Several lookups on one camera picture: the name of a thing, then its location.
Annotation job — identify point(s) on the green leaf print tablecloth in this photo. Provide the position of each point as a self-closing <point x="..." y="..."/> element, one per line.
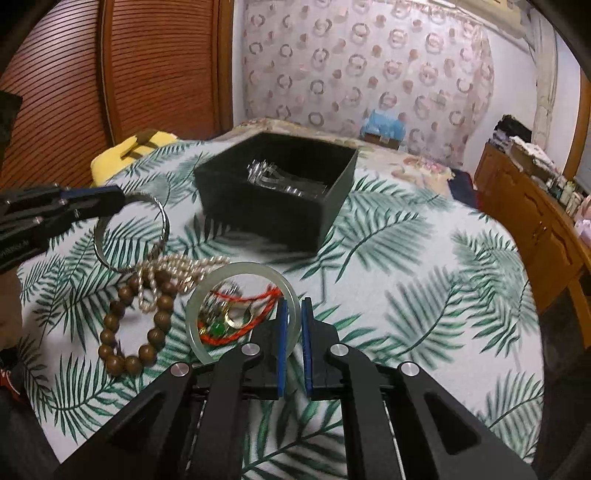
<point x="415" y="277"/>

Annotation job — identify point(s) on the blue plastic bag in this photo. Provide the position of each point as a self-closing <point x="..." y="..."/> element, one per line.
<point x="383" y="122"/>

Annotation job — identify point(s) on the silver metal bangle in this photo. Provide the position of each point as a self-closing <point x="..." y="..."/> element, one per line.
<point x="165" y="222"/>

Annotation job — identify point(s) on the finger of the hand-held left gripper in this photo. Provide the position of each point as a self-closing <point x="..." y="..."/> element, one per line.
<point x="104" y="205"/>
<point x="87" y="195"/>

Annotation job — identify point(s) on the brown wooden cabinet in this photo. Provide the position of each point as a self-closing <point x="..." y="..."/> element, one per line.
<point x="521" y="203"/>

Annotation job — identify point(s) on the yellow cloth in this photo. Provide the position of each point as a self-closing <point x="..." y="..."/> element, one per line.
<point x="111" y="159"/>

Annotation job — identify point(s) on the dark blue cloth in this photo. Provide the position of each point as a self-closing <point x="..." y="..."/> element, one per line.
<point x="464" y="187"/>

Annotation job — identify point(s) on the silver jewelry pieces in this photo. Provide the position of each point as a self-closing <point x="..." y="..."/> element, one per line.
<point x="286" y="182"/>

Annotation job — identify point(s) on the black jewelry box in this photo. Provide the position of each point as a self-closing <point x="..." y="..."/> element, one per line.
<point x="258" y="217"/>

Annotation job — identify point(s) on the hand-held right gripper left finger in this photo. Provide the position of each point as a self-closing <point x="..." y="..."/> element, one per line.
<point x="281" y="350"/>

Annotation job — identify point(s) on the pile of folded clothes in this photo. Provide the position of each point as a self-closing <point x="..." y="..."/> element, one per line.
<point x="521" y="143"/>

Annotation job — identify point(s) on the green gem pendant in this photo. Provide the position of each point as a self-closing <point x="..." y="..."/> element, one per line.
<point x="217" y="330"/>

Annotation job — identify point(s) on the row of small bottles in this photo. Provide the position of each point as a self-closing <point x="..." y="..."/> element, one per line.
<point x="565" y="191"/>

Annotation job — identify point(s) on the pink patterned curtain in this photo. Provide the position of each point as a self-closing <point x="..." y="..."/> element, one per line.
<point x="369" y="60"/>

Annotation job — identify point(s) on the pale green jade bangle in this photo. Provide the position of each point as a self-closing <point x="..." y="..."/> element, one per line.
<point x="193" y="314"/>

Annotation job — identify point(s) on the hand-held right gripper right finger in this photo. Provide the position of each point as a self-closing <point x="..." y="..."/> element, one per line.
<point x="306" y="355"/>

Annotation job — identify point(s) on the brown louvred wooden door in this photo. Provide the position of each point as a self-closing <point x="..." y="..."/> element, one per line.
<point x="152" y="69"/>

